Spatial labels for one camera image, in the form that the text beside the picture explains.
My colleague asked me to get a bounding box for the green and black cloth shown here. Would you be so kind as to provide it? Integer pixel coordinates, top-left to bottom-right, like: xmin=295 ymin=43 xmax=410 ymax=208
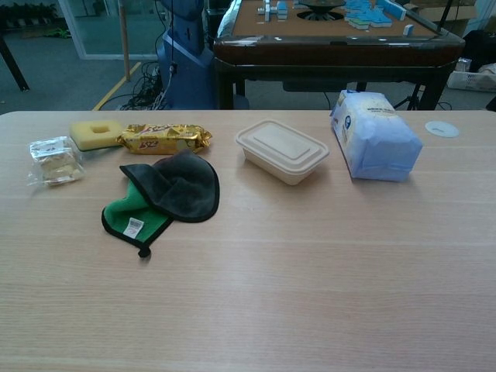
xmin=101 ymin=149 xmax=221 ymax=259

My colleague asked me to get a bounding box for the beige lidded lunch box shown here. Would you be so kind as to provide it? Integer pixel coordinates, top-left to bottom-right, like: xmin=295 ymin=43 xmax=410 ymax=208
xmin=236 ymin=119 xmax=331 ymax=187

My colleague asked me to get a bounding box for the gold biscuit packet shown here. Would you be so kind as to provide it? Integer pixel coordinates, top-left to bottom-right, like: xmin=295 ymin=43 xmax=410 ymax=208
xmin=116 ymin=122 xmax=213 ymax=156

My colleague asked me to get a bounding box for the blue machine base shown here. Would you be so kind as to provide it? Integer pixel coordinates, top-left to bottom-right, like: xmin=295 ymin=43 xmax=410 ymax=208
xmin=157 ymin=0 xmax=216 ymax=111

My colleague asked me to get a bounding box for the blue white tissue pack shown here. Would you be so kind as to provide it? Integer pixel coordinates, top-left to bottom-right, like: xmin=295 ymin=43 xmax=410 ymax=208
xmin=330 ymin=89 xmax=424 ymax=182

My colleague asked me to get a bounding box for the dark brown mahjong table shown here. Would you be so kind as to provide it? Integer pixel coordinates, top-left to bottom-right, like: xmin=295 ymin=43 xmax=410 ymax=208
xmin=212 ymin=0 xmax=466 ymax=112

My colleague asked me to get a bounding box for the yellow sponge with hole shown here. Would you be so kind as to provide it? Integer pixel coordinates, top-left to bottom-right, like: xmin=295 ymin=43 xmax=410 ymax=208
xmin=68 ymin=119 xmax=126 ymax=151

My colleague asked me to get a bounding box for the stack of blue mahjong tiles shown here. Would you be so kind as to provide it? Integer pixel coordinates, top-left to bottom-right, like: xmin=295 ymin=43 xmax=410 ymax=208
xmin=264 ymin=0 xmax=290 ymax=20

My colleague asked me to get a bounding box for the black tripod stand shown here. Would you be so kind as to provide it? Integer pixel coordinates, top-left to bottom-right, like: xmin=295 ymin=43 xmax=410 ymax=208
xmin=393 ymin=83 xmax=422 ymax=112

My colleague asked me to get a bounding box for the wooden pole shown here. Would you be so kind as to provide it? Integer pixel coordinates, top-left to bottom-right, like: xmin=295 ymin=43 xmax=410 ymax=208
xmin=118 ymin=0 xmax=132 ymax=82

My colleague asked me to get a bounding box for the black mahjong table centre dome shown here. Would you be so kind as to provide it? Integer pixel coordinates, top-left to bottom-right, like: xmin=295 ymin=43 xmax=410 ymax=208
xmin=297 ymin=0 xmax=346 ymax=21

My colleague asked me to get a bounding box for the clear bag of cookies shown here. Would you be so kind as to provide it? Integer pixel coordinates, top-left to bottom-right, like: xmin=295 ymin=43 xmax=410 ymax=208
xmin=26 ymin=136 xmax=85 ymax=188

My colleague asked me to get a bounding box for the pile of blue mahjong tiles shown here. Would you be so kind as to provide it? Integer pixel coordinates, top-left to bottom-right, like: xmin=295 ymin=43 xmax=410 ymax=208
xmin=344 ymin=0 xmax=407 ymax=30

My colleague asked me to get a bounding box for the white plastic basket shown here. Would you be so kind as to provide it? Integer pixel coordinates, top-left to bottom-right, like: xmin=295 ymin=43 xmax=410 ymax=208
xmin=447 ymin=69 xmax=496 ymax=92

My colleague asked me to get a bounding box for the black table leg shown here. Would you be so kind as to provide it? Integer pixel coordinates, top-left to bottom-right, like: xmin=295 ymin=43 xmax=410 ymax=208
xmin=0 ymin=36 xmax=30 ymax=93

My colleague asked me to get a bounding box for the cardboard box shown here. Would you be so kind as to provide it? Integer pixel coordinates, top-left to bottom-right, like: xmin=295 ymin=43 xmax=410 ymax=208
xmin=410 ymin=0 xmax=477 ymax=32

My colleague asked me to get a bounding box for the tangle of floor cables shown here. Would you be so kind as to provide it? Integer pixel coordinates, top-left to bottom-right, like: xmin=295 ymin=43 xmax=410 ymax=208
xmin=119 ymin=61 xmax=170 ymax=112

